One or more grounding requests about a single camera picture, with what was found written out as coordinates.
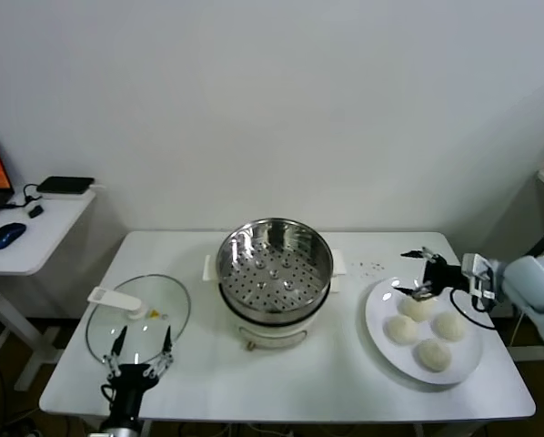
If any white steamed baozi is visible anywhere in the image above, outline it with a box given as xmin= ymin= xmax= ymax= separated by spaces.
xmin=398 ymin=293 xmax=436 ymax=323
xmin=385 ymin=315 xmax=421 ymax=346
xmin=414 ymin=339 xmax=453 ymax=372
xmin=432 ymin=310 xmax=468 ymax=342

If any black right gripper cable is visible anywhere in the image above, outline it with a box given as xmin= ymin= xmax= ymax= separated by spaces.
xmin=448 ymin=287 xmax=497 ymax=330

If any perforated steel steamer basket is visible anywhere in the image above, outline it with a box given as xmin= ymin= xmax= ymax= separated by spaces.
xmin=215 ymin=218 xmax=335 ymax=325

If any blue computer mouse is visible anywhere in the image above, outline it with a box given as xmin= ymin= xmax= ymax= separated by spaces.
xmin=0 ymin=222 xmax=27 ymax=250

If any thin black cable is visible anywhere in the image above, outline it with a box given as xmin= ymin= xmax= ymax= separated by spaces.
xmin=1 ymin=183 xmax=44 ymax=210

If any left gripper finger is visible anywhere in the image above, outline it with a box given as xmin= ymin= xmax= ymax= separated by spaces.
xmin=102 ymin=324 xmax=128 ymax=380
xmin=143 ymin=325 xmax=176 ymax=380

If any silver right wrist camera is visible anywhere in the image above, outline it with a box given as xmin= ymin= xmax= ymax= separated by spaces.
xmin=461 ymin=252 xmax=499 ymax=301

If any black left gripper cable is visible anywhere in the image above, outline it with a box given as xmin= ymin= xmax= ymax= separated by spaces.
xmin=100 ymin=384 xmax=118 ymax=411

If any white side desk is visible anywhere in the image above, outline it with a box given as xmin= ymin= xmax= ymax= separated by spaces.
xmin=0 ymin=184 xmax=107 ymax=392

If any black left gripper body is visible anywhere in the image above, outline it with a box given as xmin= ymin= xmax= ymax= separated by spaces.
xmin=106 ymin=362 xmax=158 ymax=423

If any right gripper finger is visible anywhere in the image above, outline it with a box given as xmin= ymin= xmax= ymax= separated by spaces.
xmin=392 ymin=280 xmax=438 ymax=303
xmin=399 ymin=246 xmax=444 ymax=268

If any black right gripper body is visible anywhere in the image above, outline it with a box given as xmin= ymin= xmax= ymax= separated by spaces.
xmin=422 ymin=259 xmax=466 ymax=293

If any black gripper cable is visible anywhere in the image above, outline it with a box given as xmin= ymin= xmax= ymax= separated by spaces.
xmin=448 ymin=287 xmax=497 ymax=330
xmin=100 ymin=384 xmax=118 ymax=411

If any glass lid with white handle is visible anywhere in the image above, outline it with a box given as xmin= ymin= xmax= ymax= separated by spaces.
xmin=85 ymin=272 xmax=192 ymax=369

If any white round plate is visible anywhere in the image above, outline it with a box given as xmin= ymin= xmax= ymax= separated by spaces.
xmin=364 ymin=276 xmax=484 ymax=386

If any flat black box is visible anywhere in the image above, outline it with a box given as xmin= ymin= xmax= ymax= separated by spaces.
xmin=35 ymin=176 xmax=95 ymax=196

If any steel steamer pot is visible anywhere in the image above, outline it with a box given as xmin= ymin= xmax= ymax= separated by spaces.
xmin=202 ymin=248 xmax=348 ymax=352

